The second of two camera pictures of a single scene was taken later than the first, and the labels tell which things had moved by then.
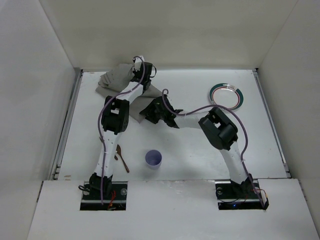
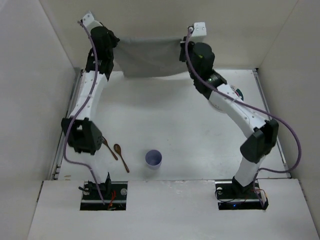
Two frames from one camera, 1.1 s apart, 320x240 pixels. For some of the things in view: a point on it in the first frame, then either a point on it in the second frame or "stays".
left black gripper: x=139 y=74 to x=113 y=41
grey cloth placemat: x=110 y=83 to x=143 y=57
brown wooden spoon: x=118 y=151 stays
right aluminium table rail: x=272 y=121 stays
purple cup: x=153 y=159 stays
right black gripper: x=153 y=111 to x=183 y=50
